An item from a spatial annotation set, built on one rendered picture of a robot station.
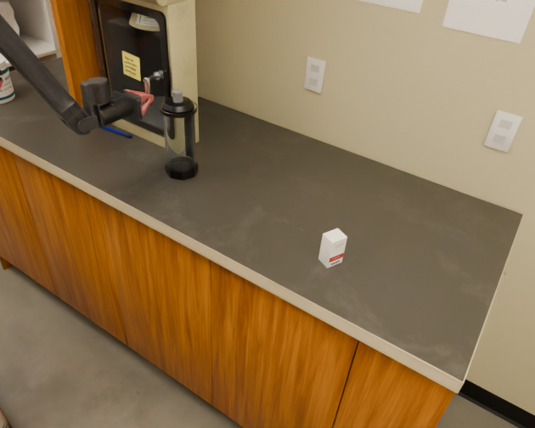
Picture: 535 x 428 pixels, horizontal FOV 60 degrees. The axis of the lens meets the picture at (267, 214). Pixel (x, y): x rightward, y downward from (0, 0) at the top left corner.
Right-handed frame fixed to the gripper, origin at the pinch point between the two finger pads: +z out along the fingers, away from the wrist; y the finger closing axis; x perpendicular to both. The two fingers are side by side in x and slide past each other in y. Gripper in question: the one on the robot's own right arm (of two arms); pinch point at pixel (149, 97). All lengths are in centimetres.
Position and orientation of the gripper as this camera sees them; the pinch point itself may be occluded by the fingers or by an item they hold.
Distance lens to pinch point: 149.6
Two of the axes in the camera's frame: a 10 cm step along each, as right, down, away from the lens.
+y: -8.3, -3.9, 4.0
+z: 5.5, -4.7, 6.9
